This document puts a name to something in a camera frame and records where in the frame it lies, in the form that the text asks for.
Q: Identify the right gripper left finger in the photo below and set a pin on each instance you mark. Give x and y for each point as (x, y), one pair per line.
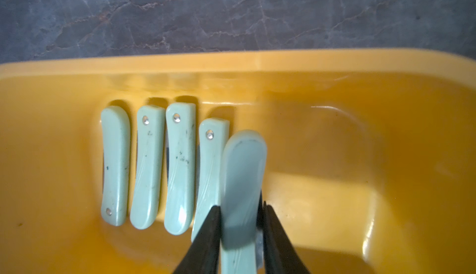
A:
(202, 256)

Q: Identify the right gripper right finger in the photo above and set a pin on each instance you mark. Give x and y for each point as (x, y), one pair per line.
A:
(280, 256)

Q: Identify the mint knife bottom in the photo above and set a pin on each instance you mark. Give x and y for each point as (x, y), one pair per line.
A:
(150, 148)

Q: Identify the mint knife short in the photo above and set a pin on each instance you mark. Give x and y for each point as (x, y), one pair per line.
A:
(213, 135)

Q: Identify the yellow storage box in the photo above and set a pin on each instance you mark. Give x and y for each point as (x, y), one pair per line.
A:
(371, 164)

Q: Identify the mint knife long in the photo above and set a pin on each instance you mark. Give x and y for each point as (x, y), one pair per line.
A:
(116, 154)

